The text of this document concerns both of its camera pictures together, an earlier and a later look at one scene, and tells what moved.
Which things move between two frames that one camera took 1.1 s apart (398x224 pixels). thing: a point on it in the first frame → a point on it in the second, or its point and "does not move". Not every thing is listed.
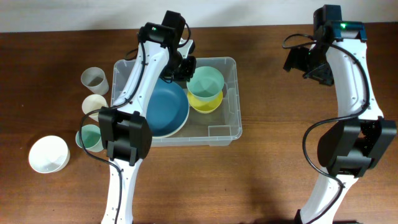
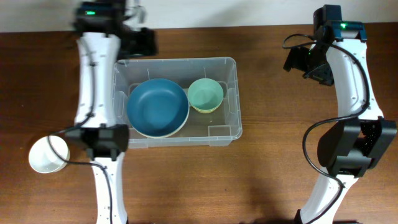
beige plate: (171, 134) does not move
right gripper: (295, 59) does not move
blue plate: (167, 107) does not move
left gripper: (188, 76) → (150, 46)
